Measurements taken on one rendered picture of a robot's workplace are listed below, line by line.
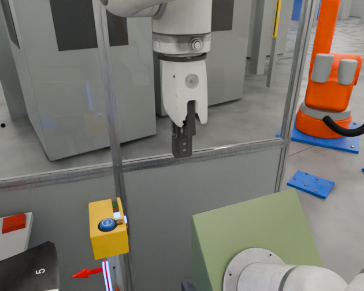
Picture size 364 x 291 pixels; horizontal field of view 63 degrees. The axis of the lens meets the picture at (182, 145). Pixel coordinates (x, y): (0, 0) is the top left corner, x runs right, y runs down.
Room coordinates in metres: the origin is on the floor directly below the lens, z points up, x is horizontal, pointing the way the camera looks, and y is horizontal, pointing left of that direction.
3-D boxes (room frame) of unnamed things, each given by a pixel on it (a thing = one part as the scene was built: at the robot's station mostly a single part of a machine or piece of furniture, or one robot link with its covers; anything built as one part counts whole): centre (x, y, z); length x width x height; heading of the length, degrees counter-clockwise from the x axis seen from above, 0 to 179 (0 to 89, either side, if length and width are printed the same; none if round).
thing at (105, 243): (0.70, 0.23, 1.02); 0.16 x 0.10 x 0.11; 17
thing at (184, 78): (0.46, 0.00, 1.54); 0.10 x 0.07 x 0.11; 17
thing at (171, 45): (0.46, 0.00, 1.60); 0.09 x 0.08 x 0.03; 17
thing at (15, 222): (0.89, 0.65, 0.87); 0.08 x 0.08 x 0.02; 25
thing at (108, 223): (0.65, 0.21, 1.08); 0.04 x 0.04 x 0.02
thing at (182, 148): (0.44, 0.00, 1.44); 0.03 x 0.03 x 0.07; 17
